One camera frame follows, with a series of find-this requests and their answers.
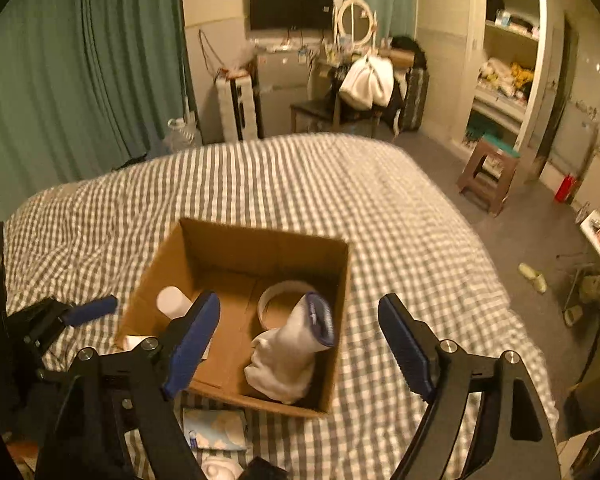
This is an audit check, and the clear water jug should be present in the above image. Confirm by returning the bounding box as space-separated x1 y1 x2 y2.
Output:
166 117 201 154

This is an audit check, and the grey checkered bed blanket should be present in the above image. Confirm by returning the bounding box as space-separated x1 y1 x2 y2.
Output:
2 132 558 480

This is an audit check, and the small black object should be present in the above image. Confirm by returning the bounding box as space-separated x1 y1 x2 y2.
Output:
245 457 288 480

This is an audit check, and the dark chair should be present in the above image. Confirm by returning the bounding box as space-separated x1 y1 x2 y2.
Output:
290 67 381 135

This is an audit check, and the brown wooden stool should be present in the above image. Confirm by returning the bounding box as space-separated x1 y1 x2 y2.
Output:
457 135 521 217

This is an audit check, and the white bag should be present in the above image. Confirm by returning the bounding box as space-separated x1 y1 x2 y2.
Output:
338 55 396 110

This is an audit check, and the yellow plush toy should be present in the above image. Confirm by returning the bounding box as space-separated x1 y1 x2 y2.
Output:
509 62 536 87

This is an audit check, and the white plastic bottle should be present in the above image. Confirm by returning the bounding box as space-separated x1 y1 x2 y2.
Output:
156 286 194 320

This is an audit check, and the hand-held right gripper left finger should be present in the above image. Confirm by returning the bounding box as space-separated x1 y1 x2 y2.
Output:
35 291 222 480

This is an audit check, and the brown cardboard box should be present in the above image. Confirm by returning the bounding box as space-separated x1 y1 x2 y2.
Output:
115 217 352 419

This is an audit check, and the small white lumpy object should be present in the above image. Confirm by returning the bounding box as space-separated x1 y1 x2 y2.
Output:
201 455 244 480

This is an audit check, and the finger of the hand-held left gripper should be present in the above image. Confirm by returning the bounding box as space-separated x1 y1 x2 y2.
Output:
7 294 119 357

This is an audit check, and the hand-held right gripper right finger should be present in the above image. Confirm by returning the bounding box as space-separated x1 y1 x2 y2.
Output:
377 293 563 480

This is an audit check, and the light blue tissue packet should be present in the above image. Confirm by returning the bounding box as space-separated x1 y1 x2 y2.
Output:
181 407 249 453

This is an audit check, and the black television screen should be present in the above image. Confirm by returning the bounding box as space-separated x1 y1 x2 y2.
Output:
249 0 336 32

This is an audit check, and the red bottle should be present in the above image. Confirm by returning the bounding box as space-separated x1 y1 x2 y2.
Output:
554 173 579 205

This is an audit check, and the white wardrobe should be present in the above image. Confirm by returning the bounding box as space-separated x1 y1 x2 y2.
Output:
414 0 549 157

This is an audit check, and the white tape roll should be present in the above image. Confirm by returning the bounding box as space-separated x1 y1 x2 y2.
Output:
257 280 322 332

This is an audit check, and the wide green curtain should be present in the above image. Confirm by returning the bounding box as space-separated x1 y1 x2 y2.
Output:
0 0 197 221

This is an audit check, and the dark suitcase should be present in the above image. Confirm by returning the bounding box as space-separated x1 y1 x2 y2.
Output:
399 66 430 132

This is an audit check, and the white round vanity mirror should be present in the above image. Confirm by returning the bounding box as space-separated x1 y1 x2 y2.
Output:
334 0 379 52

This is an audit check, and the white sock with blue cuff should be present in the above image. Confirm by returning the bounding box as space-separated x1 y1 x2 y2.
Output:
244 291 337 405

